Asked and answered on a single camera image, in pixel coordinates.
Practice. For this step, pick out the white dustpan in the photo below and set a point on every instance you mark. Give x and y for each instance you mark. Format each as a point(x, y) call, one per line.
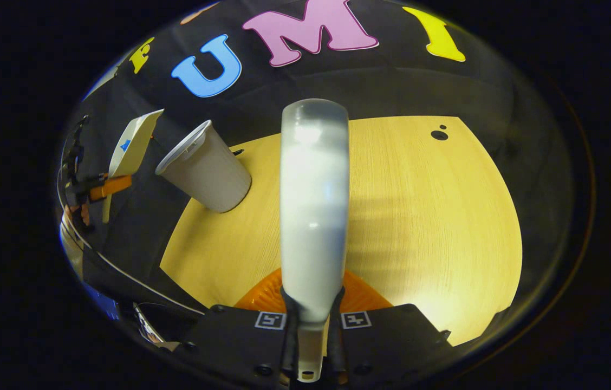
point(135, 146)

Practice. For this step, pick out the small white broom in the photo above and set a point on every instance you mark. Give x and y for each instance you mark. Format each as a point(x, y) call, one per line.
point(313, 216)

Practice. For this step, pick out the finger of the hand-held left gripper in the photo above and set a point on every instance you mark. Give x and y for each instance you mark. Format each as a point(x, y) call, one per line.
point(113, 185)

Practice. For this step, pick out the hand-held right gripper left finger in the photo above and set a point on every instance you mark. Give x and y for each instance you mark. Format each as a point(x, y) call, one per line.
point(240, 338)

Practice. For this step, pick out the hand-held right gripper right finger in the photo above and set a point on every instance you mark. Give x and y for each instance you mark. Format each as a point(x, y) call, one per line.
point(392, 338)

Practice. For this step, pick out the white garbage bin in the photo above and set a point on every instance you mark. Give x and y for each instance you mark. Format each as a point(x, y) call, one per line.
point(208, 173)

